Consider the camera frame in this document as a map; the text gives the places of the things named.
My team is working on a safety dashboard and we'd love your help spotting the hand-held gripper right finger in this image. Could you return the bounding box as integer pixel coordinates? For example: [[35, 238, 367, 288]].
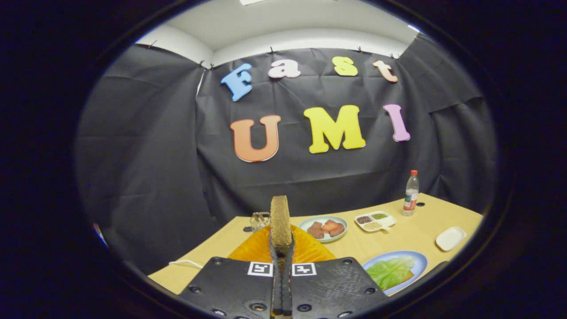
[[282, 225, 390, 319]]

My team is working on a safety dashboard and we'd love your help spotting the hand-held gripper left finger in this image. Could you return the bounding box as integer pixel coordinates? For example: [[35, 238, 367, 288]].
[[179, 225, 283, 319]]

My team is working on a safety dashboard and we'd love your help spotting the green lettuce leaf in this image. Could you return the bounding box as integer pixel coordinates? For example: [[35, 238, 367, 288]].
[[367, 257, 416, 291]]

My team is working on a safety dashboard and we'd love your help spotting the brown bread slice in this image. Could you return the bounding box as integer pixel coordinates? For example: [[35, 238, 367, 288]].
[[270, 195, 292, 257]]

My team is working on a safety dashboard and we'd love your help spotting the pale green round plate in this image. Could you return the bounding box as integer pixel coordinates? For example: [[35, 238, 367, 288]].
[[299, 216, 349, 243]]

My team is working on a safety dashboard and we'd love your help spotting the white divided dish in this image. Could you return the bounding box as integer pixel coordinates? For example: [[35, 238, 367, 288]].
[[354, 211, 397, 233]]

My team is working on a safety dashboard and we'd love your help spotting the blue round plate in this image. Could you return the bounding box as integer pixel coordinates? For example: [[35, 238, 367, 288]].
[[362, 251, 428, 296]]

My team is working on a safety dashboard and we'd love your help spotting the clear water bottle red cap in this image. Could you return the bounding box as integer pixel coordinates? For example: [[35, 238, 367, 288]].
[[402, 170, 419, 217]]

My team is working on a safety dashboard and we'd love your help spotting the white square plate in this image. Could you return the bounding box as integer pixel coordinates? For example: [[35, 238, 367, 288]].
[[435, 227, 467, 252]]

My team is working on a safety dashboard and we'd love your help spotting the small wire basket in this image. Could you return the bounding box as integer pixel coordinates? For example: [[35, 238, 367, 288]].
[[250, 212, 271, 233]]

